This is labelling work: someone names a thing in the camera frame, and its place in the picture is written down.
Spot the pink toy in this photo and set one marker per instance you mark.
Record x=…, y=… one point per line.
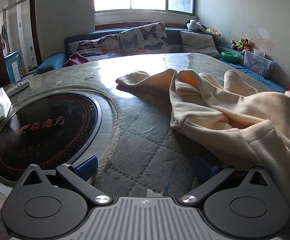
x=215, y=33

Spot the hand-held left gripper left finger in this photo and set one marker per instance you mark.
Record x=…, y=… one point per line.
x=86, y=165

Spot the upright butterfly print pillow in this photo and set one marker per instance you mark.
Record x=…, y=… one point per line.
x=142, y=38

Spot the grey pillow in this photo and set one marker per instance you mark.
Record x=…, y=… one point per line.
x=199, y=45

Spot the pink cloth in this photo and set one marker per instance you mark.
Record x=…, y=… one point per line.
x=78, y=59

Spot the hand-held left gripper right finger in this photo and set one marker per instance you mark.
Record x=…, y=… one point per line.
x=204, y=166

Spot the hanging cloth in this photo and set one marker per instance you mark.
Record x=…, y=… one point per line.
x=4, y=33

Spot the blue cabinet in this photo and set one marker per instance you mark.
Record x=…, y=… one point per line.
x=12, y=66

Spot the clear plastic storage box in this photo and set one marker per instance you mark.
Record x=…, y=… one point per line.
x=258, y=63

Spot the grey remote control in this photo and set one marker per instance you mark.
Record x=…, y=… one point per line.
x=17, y=86

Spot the panda plush toy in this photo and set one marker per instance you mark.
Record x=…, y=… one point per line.
x=194, y=25

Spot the flat butterfly print pillow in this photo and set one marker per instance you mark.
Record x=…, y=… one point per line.
x=95, y=46

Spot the cream fleece garment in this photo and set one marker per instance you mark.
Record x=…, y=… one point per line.
x=222, y=115

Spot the brown plush toy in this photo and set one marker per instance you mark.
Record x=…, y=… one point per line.
x=240, y=43

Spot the blue sofa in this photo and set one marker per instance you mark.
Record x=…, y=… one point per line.
x=50, y=63

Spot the green bowl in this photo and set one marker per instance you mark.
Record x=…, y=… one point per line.
x=229, y=56

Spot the round black induction cooktop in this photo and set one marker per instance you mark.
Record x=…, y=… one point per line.
x=47, y=132

